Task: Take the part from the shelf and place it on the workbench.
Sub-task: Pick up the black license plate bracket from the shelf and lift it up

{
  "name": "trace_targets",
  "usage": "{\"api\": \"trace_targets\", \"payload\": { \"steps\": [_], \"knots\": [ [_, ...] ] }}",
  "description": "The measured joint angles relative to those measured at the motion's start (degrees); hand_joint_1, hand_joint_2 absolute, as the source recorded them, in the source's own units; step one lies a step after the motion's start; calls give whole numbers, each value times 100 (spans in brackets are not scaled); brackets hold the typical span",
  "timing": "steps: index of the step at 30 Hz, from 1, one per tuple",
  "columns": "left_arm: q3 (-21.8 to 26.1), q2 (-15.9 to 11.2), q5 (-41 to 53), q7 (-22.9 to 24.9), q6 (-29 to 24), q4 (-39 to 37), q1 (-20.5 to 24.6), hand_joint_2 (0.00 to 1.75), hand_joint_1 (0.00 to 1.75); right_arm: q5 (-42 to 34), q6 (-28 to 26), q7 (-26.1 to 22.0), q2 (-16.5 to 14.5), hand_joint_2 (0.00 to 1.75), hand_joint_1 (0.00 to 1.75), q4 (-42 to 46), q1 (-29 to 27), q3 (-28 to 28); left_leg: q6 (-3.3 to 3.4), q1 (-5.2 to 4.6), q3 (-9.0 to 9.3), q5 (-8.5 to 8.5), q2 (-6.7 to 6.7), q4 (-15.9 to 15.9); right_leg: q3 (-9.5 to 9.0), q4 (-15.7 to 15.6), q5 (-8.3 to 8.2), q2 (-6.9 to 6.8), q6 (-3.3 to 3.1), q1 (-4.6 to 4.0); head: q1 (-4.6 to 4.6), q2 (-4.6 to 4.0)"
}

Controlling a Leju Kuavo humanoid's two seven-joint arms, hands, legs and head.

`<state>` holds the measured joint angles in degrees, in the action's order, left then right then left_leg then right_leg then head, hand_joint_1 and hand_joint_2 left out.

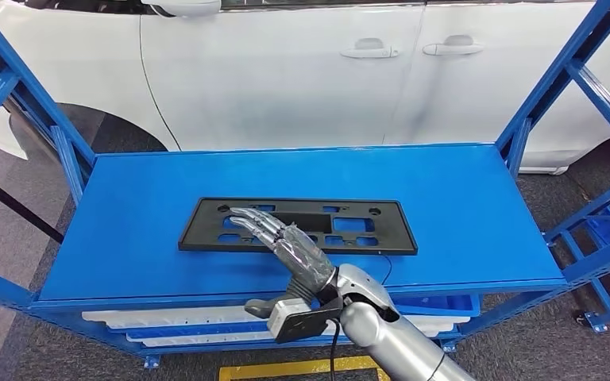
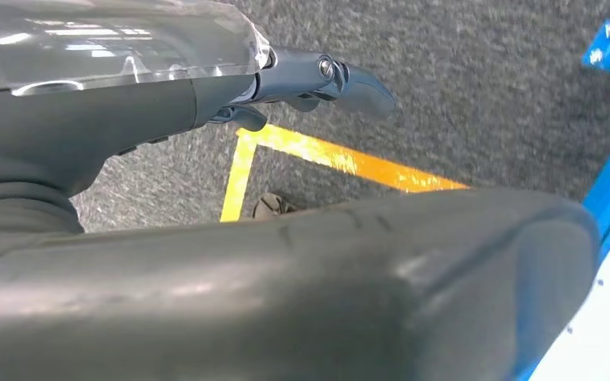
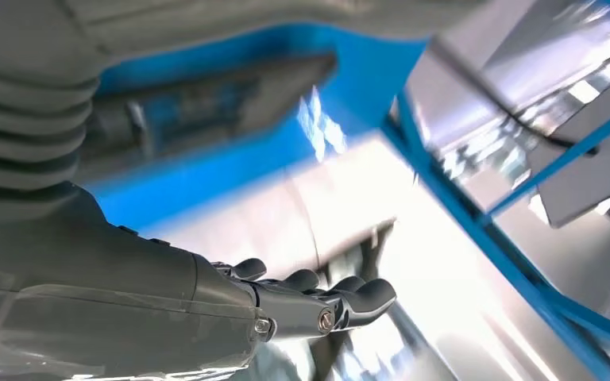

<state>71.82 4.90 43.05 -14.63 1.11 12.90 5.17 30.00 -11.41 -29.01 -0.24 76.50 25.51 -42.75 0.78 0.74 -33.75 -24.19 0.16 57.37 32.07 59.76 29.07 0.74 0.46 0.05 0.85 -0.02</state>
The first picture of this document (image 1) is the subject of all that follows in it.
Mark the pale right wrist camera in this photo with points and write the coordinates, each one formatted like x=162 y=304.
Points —
x=286 y=315

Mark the white plastic tray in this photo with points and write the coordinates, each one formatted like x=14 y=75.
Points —
x=442 y=321
x=205 y=340
x=168 y=317
x=436 y=330

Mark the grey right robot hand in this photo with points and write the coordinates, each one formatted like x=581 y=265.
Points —
x=305 y=257

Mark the white car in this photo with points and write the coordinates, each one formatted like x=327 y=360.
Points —
x=284 y=79

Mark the blue plastic tray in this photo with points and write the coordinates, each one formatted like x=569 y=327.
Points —
x=442 y=305
x=189 y=331

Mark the black diagonal pole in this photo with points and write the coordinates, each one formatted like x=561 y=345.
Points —
x=15 y=205

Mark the blue metal shelf rack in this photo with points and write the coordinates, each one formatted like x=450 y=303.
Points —
x=442 y=210

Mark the blue wheeled shelf rack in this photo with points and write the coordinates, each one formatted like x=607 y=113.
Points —
x=599 y=315

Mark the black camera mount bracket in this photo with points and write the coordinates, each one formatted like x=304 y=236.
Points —
x=315 y=322

